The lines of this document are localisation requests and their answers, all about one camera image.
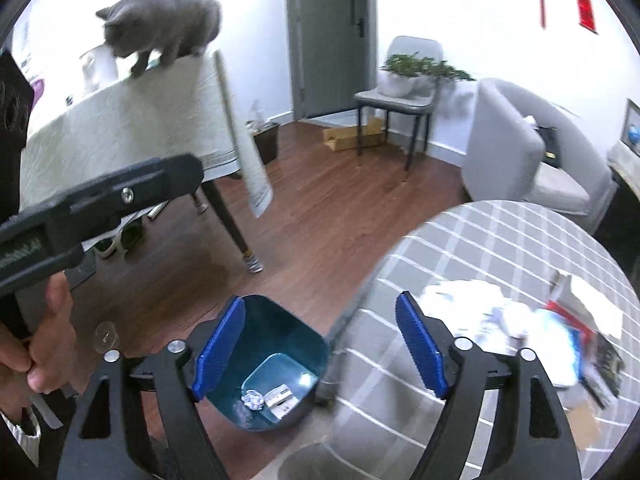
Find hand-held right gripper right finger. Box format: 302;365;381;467
395;291;583;480

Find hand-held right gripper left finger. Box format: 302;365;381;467
57;296;247;480

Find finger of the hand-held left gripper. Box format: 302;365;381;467
47;154;205;243

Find large white tissue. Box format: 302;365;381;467
417;280;511;341

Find teal plastic bin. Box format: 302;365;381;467
192;294;331;432

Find blue and white packet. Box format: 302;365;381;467
505;305;588;391

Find person's left hand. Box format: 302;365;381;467
0;271;81;396

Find green slippers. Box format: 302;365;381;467
92;220;146;260

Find dining table with cream cloth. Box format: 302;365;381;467
19;50;275;273

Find small white box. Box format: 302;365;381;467
264;384;297;408

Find round table with plaid cloth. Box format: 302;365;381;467
277;200;640;480

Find white cup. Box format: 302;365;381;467
80;44;120;95

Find dark waste basket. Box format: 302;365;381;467
245;102;281;165

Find red and white box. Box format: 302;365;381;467
545;270;626;341

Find grey cat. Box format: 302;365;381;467
95;0;223;78

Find brown cardboard piece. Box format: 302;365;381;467
565;402;603;448

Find black printed packet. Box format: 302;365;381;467
580;332;626;408

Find cardboard box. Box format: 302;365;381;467
322;117;386;152

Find grey armchair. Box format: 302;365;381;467
461;78;613;233

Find grey door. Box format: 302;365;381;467
284;0;378;122

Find black bag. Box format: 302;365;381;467
532;125;563;170

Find dark side cabinet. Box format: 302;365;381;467
595;140;640;261

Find potted plant in white pot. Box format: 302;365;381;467
377;52;473;98

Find grey chair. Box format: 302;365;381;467
354;36;445;171

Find framed picture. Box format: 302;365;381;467
620;99;640;148

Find red wall banner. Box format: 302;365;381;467
574;0;598;35

